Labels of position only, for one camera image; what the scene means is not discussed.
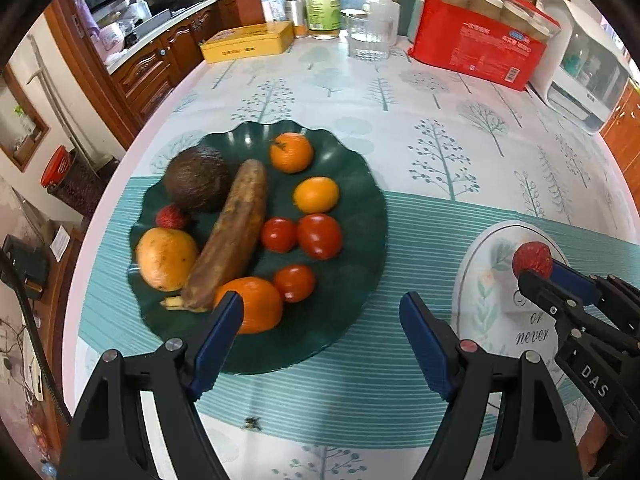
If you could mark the green label bottle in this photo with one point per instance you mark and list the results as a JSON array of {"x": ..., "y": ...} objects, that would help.
[{"x": 324, "y": 18}]

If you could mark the dark brown avocado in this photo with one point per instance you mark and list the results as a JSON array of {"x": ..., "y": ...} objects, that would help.
[{"x": 198, "y": 179}]

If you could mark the white blue carton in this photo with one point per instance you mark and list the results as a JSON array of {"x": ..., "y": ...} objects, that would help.
[{"x": 274, "y": 10}]

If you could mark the white plastic bottle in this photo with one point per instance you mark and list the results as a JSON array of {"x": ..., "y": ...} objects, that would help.
[{"x": 387, "y": 10}]

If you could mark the round orange mandarin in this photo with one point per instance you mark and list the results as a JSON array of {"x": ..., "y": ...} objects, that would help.
[{"x": 263, "y": 305}]

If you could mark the overripe brown banana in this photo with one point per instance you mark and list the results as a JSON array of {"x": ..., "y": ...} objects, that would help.
[{"x": 231, "y": 243}]

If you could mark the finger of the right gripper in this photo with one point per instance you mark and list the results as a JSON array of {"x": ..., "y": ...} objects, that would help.
[
  {"x": 567, "y": 310},
  {"x": 575, "y": 283}
]

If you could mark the white countertop appliance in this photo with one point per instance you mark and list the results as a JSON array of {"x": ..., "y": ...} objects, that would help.
[{"x": 581, "y": 74}]

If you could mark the wooden kitchen cabinet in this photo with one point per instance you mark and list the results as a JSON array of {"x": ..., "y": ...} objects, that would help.
[{"x": 126, "y": 94}]

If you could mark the clear drinking glass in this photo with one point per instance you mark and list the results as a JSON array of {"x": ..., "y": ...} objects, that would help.
[{"x": 369, "y": 37}]

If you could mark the patterned tablecloth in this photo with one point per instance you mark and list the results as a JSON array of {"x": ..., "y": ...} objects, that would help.
[{"x": 468, "y": 169}]

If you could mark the red lychee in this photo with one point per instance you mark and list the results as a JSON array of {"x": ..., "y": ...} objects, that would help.
[
  {"x": 533, "y": 256},
  {"x": 172, "y": 217}
]

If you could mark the wooden cabinet right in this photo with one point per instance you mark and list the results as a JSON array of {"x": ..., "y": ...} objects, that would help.
[{"x": 622, "y": 136}]

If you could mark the small yellow kumquat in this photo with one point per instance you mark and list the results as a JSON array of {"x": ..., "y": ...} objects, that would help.
[{"x": 316, "y": 195}]

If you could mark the small silver can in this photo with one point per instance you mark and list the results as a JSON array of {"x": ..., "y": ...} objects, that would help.
[{"x": 296, "y": 12}]

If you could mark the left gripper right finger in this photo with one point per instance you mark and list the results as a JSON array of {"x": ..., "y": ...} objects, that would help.
[{"x": 532, "y": 439}]

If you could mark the yellow tin box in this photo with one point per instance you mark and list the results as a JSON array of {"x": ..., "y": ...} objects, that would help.
[{"x": 270, "y": 38}]

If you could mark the oval orange mandarin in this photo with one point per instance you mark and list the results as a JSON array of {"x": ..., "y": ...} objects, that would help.
[{"x": 291, "y": 152}]

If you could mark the large red tomato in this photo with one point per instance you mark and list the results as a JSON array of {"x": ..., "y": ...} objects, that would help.
[{"x": 320, "y": 236}]

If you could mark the red package box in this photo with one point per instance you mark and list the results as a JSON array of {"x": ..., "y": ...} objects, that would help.
[{"x": 501, "y": 41}]

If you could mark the medium red cherry tomato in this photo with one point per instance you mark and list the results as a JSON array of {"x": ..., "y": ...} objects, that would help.
[{"x": 295, "y": 283}]

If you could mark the dark green leaf plate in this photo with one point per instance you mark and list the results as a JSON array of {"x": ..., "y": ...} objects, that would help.
[{"x": 345, "y": 282}]

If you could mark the small red cherry tomato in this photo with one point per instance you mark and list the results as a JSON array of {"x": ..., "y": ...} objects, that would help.
[{"x": 279, "y": 235}]

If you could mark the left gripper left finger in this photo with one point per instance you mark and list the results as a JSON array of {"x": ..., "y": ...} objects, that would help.
[{"x": 108, "y": 439}]

